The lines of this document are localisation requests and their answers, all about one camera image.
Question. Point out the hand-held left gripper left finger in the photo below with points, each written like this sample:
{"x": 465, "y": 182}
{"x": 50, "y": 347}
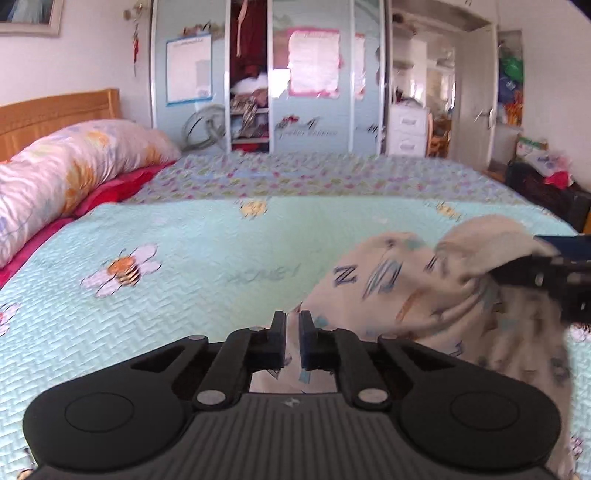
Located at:
{"x": 278, "y": 337}

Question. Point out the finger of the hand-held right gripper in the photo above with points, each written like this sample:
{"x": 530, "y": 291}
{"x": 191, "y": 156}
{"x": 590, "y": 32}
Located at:
{"x": 572, "y": 249}
{"x": 531, "y": 273}

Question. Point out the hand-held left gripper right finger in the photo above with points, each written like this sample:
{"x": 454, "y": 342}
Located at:
{"x": 306, "y": 339}

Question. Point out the letter-print white shirt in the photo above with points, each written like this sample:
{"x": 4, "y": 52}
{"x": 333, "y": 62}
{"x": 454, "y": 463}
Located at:
{"x": 415, "y": 295}

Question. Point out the pile of clothes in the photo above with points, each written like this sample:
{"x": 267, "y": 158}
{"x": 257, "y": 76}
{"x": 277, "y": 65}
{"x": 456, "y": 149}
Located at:
{"x": 249, "y": 110}

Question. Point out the hanging red clothes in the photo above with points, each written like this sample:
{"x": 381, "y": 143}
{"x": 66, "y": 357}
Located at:
{"x": 251, "y": 46}

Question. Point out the black armchair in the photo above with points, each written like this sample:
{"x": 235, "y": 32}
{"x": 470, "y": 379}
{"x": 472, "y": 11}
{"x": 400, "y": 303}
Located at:
{"x": 535, "y": 194}

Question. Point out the white plastic bag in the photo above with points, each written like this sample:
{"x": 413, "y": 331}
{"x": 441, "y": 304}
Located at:
{"x": 547, "y": 161}

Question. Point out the bee-print green blanket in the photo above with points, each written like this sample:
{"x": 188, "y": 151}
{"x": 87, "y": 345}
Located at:
{"x": 184, "y": 277}

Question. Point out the green white cardboard box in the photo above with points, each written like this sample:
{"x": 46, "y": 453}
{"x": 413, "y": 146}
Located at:
{"x": 526, "y": 145}

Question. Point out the wooden chair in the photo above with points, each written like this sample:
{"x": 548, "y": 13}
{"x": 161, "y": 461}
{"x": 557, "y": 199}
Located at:
{"x": 438, "y": 143}

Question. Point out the white drawer cabinet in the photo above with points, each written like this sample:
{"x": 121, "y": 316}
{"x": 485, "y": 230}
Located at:
{"x": 408, "y": 134}

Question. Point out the white door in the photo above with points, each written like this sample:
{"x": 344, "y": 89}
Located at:
{"x": 471, "y": 92}

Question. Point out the electric fan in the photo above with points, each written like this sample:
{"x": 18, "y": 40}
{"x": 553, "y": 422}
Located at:
{"x": 213, "y": 131}

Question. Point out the white sliding-door wardrobe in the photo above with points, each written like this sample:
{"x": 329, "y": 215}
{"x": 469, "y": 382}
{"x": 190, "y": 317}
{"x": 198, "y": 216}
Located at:
{"x": 323, "y": 120}

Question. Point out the red bed cloth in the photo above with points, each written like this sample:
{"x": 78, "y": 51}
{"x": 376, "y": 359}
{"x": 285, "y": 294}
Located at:
{"x": 115, "y": 189}

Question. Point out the pink-bordered paper poster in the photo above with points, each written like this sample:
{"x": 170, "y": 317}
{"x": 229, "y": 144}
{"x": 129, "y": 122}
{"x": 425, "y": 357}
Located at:
{"x": 359, "y": 64}
{"x": 314, "y": 62}

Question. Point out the floral pink pillow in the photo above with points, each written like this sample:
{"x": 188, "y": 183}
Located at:
{"x": 55, "y": 170}

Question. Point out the blue-bordered chart poster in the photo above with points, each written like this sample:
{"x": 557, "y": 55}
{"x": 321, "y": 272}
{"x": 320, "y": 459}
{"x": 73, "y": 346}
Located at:
{"x": 184, "y": 69}

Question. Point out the wooden headboard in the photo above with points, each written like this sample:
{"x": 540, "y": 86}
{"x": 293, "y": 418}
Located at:
{"x": 55, "y": 110}

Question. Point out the red hanging ornament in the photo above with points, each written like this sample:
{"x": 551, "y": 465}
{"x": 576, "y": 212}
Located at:
{"x": 135, "y": 50}

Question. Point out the wall niche with bags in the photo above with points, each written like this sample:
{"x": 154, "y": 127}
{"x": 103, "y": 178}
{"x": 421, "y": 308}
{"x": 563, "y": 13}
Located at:
{"x": 510, "y": 78}

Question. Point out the framed wall picture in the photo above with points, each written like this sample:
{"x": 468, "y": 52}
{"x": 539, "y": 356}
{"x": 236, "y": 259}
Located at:
{"x": 27, "y": 14}

